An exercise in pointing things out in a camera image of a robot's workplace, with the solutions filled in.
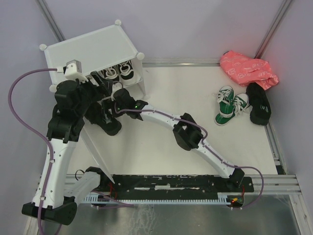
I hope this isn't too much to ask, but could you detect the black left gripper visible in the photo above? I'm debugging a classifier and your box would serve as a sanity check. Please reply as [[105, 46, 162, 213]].
[[75, 70, 113, 116]]

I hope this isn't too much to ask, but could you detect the black slip-on shoe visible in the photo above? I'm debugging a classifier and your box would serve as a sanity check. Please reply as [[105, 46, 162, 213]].
[[246, 83, 271, 126], [85, 102, 122, 136]]

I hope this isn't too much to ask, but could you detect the green canvas sneaker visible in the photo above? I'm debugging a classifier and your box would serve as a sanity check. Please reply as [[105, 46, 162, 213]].
[[215, 86, 235, 125], [233, 93, 249, 116]]

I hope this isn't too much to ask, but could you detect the black white canvas sneaker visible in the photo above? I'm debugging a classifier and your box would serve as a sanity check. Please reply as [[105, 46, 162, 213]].
[[100, 66, 120, 82]]

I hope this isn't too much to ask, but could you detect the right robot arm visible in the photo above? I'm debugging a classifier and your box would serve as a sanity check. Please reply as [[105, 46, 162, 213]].
[[104, 86, 245, 191]]

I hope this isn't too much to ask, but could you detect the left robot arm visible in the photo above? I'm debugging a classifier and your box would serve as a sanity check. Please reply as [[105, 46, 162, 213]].
[[22, 71, 121, 225]]

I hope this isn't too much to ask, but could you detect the white plastic shoe cabinet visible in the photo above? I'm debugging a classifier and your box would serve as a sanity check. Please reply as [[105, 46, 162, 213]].
[[40, 20, 146, 178]]

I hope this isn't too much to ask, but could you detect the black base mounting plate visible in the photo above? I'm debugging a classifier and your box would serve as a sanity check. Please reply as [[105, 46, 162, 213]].
[[95, 175, 254, 199]]

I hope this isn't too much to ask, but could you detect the pink patterned bag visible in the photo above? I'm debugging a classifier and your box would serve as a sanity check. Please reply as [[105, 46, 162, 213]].
[[220, 50, 279, 91]]

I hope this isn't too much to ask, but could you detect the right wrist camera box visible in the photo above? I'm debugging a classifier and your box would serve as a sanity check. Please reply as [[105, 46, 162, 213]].
[[111, 82, 124, 101]]

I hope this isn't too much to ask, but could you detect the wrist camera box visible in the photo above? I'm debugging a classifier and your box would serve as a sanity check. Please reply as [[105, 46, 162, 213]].
[[57, 60, 88, 83], [111, 82, 124, 101]]

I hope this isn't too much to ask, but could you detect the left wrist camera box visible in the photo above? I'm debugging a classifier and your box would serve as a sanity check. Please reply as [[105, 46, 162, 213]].
[[57, 60, 88, 83]]

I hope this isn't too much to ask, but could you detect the aluminium frame rail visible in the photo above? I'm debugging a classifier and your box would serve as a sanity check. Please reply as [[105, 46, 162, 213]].
[[142, 58, 220, 68]]

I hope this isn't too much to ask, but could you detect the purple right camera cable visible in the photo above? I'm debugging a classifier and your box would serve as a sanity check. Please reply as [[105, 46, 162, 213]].
[[111, 83, 265, 210]]

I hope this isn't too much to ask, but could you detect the purple camera cable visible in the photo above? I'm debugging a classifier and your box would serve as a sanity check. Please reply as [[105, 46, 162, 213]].
[[7, 69, 134, 235], [111, 83, 265, 210]]

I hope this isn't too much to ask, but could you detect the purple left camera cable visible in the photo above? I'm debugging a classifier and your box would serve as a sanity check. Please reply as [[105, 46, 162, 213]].
[[7, 69, 134, 235]]

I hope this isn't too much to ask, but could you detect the white slotted cable duct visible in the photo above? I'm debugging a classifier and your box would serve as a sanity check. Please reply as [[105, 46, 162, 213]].
[[82, 193, 230, 205]]

